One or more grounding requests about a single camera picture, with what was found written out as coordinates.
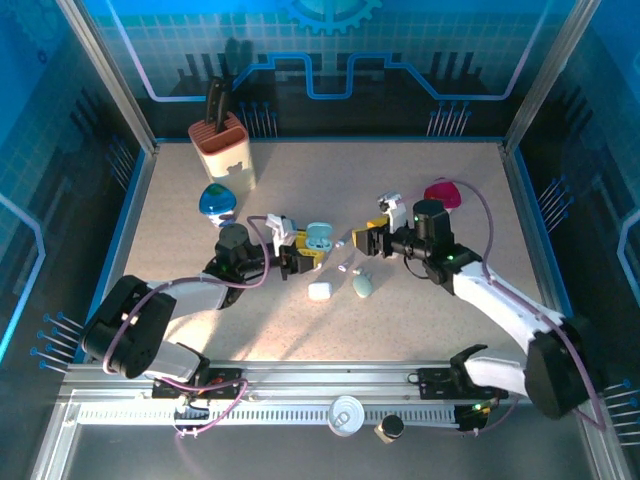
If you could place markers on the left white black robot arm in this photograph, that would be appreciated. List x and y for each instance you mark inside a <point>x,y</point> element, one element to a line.
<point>195,295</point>

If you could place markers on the small jar black lid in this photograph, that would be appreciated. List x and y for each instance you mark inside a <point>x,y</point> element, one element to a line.
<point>391,426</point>

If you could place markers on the white square earbud case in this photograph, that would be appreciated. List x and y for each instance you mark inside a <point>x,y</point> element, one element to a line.
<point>320,291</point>

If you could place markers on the aluminium frame post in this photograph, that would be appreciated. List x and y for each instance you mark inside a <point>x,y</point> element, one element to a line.
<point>547,75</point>
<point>111,75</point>

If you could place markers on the beige knife block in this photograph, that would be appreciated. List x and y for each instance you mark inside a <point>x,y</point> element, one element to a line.
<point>230,155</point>

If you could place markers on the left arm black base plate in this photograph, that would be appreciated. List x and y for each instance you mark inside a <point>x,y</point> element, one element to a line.
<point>227,375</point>

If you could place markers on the magenta egg-shaped toy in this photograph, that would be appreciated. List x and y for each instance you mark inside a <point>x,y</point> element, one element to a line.
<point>442,192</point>

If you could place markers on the blue earbud case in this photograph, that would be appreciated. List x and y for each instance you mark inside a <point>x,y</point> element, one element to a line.
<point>320,232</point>

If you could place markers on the aluminium front rail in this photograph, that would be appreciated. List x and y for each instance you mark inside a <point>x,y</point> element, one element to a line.
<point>325,375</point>

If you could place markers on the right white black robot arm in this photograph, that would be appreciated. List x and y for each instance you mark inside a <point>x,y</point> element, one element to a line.
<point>500,300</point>

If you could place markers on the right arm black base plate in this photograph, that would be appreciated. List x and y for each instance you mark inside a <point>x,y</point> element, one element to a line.
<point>432,382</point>

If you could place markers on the blue egg-shaped toy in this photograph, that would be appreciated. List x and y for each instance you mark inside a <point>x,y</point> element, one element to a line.
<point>217,200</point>

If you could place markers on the pale green earbud case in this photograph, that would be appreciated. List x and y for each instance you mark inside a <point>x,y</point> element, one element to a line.
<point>362,287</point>

